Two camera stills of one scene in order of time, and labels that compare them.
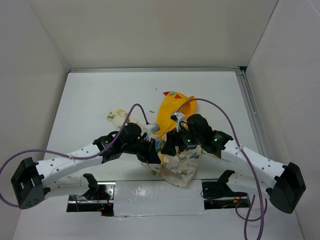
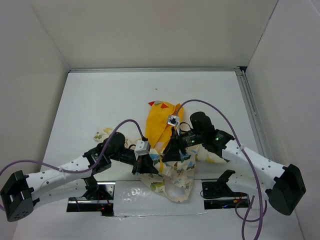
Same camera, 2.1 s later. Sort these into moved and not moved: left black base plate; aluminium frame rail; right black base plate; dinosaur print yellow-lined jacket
Moved: dinosaur print yellow-lined jacket
Not moved: aluminium frame rail; right black base plate; left black base plate
